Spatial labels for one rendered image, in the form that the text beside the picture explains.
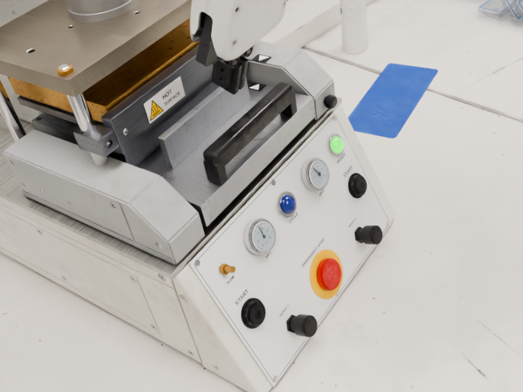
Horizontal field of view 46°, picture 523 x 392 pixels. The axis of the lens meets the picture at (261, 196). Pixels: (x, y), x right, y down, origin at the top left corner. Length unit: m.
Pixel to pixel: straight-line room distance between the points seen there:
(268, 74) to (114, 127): 0.24
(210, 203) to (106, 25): 0.22
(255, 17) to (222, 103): 0.18
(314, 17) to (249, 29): 0.79
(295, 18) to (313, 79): 0.59
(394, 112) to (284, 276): 0.48
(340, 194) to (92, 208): 0.32
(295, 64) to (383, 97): 0.40
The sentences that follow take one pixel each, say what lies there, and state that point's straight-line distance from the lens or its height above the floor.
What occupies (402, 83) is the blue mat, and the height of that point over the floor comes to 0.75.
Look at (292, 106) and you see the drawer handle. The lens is 0.73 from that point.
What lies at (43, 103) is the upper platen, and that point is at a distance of 0.77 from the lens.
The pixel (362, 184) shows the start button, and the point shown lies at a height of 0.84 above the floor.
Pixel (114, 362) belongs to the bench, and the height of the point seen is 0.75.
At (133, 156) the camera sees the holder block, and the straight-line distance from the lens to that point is 0.71.
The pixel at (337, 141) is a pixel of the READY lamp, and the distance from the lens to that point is 0.80.
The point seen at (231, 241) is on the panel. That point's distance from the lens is 0.68.
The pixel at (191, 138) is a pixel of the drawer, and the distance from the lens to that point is 0.71.
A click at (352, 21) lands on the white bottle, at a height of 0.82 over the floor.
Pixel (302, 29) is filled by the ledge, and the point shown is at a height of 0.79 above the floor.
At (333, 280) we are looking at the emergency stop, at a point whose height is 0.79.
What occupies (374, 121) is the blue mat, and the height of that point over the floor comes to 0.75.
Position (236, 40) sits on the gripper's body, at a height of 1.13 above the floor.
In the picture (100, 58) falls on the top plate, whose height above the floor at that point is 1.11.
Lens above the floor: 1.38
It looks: 40 degrees down
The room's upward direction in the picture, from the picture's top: 11 degrees counter-clockwise
